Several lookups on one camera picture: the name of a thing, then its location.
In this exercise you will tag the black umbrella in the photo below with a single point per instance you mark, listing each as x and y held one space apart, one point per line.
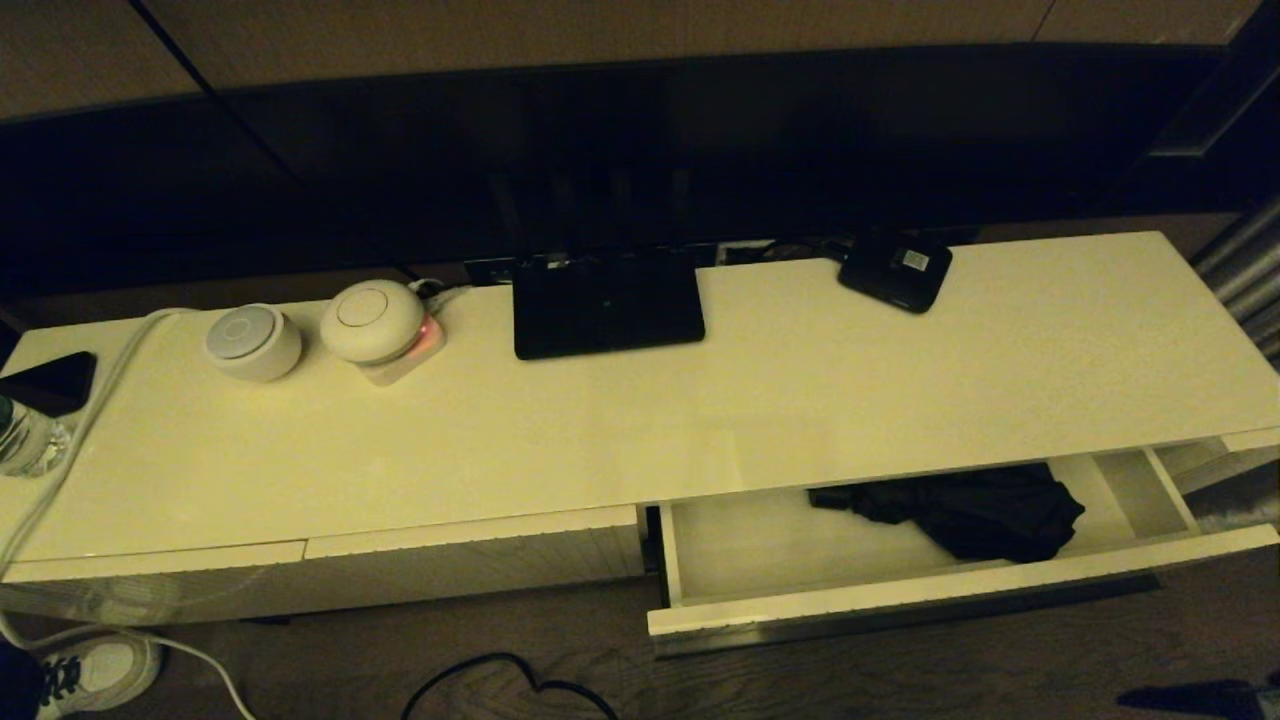
990 515

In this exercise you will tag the white ribbed cabinet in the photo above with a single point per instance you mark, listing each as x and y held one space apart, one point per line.
500 440

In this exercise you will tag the clear plastic water bottle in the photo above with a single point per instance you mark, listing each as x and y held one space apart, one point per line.
28 440

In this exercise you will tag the wide white ribbed drawer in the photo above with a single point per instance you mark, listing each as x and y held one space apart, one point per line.
760 545

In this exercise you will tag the grey pleated curtain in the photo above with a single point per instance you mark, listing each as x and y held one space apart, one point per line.
1245 280

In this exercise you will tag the black television base plate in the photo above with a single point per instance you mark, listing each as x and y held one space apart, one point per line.
610 310

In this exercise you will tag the black smartphone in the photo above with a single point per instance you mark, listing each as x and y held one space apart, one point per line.
50 383

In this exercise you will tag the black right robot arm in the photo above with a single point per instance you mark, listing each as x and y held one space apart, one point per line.
1200 700

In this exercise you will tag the dark trouser leg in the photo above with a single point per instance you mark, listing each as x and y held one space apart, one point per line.
18 685

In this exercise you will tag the white sneaker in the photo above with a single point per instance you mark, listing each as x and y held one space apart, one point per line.
105 670

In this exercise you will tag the black flat screen television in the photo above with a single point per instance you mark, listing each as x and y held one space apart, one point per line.
700 150

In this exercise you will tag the white wooden panel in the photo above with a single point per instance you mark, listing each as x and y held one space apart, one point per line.
1215 460
480 560
150 590

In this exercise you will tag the white dome shaped device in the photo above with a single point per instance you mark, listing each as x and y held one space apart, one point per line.
372 320

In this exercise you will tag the white speaker with grey top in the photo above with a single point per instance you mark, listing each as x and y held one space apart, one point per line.
252 345

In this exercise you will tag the white power strip red light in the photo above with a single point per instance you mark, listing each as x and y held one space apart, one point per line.
402 372

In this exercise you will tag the black set-top box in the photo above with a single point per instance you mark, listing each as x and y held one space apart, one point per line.
895 272

